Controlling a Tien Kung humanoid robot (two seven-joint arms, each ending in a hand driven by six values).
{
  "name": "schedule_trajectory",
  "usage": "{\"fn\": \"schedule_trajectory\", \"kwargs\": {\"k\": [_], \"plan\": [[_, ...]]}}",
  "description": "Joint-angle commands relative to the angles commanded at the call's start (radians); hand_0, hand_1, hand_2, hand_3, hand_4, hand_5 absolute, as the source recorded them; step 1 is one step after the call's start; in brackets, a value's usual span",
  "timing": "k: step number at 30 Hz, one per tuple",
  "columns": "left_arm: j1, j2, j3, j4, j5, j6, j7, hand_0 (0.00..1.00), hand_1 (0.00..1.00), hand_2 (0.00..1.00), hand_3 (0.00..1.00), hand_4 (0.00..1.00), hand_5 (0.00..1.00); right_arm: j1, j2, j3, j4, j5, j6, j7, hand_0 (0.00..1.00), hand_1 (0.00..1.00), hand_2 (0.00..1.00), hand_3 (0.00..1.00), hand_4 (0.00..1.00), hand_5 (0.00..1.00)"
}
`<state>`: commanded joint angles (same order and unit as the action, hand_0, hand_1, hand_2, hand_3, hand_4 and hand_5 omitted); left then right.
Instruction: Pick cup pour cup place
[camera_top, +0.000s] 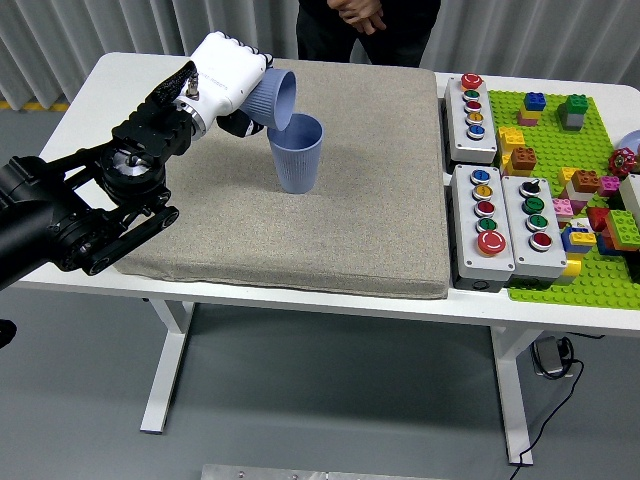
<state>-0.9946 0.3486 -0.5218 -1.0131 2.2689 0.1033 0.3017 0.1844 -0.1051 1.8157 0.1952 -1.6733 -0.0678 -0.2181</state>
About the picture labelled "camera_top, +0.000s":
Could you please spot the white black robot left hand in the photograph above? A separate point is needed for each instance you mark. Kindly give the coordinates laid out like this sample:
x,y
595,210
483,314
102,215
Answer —
x,y
225,75

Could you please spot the person's right hand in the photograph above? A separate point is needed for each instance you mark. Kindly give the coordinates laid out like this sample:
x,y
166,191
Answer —
x,y
340,6

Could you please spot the person's left hand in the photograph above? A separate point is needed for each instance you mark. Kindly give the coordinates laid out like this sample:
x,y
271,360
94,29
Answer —
x,y
366,16

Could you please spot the blue ribbed plastic cup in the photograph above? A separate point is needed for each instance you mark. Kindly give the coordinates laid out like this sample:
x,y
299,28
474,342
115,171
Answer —
x,y
265,97
297,170

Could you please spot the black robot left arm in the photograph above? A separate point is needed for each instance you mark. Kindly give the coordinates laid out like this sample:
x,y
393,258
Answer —
x,y
50,215

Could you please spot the white pleated curtain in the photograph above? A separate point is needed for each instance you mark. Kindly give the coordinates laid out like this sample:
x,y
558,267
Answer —
x,y
100,25

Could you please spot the grey five-button control box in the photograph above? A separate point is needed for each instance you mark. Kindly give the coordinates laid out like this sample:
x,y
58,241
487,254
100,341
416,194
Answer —
x,y
467,250
462,145

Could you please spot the grey-brown fabric mat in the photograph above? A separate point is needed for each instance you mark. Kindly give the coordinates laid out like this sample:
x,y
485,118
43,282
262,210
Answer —
x,y
350,200

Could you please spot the yellow toy brick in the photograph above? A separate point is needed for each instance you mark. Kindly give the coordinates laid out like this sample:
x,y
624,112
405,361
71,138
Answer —
x,y
573,267
566,176
511,137

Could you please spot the blue toy brick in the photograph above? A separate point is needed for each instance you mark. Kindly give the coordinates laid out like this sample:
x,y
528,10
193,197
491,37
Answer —
x,y
535,101
570,245

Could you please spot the pink toy brick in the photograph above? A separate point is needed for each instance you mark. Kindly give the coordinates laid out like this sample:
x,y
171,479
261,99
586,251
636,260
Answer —
x,y
609,186
562,206
527,119

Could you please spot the orange toy brick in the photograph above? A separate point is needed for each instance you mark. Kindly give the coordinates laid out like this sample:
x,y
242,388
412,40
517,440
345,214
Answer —
x,y
585,181
522,160

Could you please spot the green studded baseplate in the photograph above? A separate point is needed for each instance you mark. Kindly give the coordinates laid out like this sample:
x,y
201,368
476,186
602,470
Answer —
x,y
550,145

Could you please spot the green toy brick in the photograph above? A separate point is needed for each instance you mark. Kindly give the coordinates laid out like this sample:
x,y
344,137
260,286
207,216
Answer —
x,y
575,105
624,230

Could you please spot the grey toy brick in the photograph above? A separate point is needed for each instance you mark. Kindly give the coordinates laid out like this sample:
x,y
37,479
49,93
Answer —
x,y
575,122

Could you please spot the grey four-button control box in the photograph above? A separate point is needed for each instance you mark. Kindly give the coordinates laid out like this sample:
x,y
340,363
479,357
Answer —
x,y
517,235

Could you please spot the white toy brick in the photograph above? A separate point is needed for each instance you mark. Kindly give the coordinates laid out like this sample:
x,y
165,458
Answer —
x,y
577,195

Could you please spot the grey bowl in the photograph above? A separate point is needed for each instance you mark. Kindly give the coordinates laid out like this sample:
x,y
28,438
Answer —
x,y
632,140

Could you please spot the red valve wheel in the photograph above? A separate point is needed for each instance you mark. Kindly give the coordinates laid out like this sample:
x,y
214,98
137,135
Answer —
x,y
621,162

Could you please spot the red toy brick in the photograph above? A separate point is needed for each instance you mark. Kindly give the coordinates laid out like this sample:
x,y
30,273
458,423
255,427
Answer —
x,y
597,218

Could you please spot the white block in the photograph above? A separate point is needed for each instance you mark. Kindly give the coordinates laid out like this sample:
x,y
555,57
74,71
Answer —
x,y
631,197

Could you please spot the grey power adapter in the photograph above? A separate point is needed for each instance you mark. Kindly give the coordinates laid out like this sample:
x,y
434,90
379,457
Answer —
x,y
547,356

